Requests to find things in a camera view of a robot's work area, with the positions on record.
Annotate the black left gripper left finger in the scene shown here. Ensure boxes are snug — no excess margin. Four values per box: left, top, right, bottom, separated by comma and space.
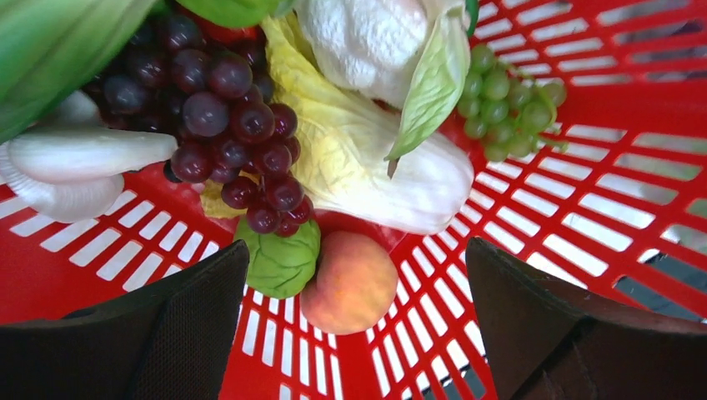
1, 241, 249, 399

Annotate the white garlic bulb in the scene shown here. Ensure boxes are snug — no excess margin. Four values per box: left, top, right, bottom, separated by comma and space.
1, 91, 178, 223

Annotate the small green cabbage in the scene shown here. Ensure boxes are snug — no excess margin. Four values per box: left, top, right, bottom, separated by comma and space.
234, 220, 321, 299

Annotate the red plastic basket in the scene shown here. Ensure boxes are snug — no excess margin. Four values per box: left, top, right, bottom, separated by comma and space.
0, 0, 707, 400

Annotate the white cauliflower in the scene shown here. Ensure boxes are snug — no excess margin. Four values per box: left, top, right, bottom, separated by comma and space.
295, 0, 472, 164

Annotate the pale napa cabbage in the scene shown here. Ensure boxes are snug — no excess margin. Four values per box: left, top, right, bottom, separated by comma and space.
199, 13, 476, 237

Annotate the peach fruit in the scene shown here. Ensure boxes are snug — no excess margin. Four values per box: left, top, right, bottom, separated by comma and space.
300, 231, 399, 336

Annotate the purple grape bunch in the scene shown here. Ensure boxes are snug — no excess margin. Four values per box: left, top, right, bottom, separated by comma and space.
83, 12, 313, 238

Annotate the green white bok choy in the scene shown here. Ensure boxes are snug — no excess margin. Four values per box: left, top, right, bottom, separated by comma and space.
1, 0, 154, 142

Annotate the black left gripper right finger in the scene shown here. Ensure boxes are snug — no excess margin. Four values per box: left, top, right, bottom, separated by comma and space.
465, 237, 706, 399

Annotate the green grape bunch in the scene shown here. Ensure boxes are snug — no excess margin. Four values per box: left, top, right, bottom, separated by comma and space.
457, 43, 569, 163

